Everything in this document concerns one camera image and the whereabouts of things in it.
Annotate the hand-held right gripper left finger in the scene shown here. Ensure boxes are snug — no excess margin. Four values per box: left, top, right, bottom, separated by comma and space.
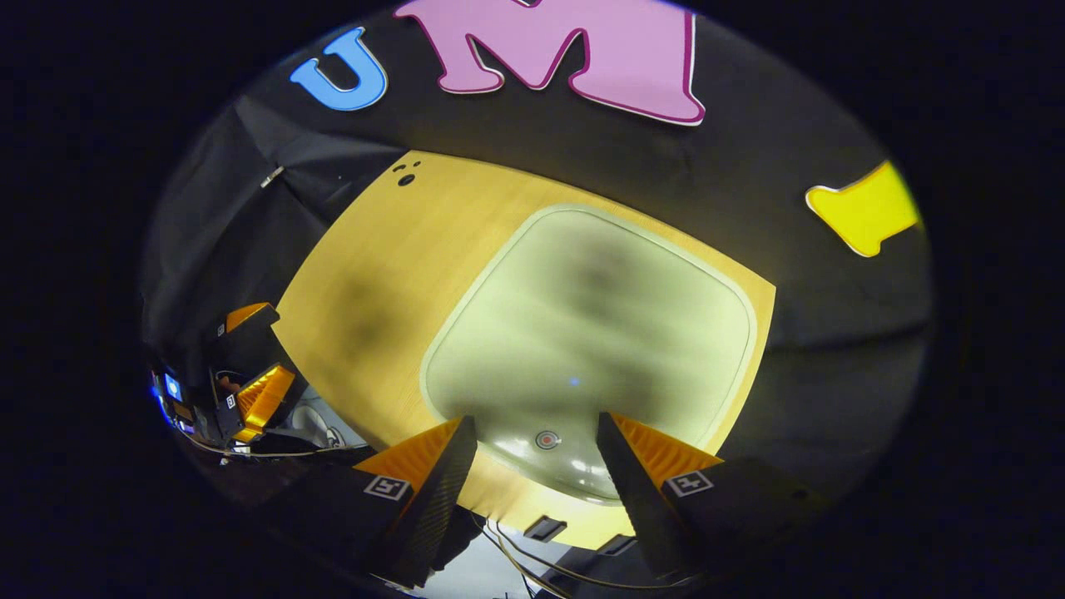
275, 415, 479, 587

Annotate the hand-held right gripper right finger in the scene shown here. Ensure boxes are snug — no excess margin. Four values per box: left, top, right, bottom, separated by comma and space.
596, 411, 833, 583

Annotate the pale green desktop garbage bin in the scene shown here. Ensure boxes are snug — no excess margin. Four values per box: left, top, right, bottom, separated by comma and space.
420, 204, 760, 507

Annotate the black backdrop cloth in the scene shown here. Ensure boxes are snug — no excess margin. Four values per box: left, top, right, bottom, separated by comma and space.
141, 0, 933, 500

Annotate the long white cable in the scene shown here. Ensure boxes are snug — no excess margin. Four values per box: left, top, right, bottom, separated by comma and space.
179, 428, 367, 460

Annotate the thin grey cable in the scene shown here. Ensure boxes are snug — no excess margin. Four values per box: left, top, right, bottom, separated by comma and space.
470, 512, 691, 599

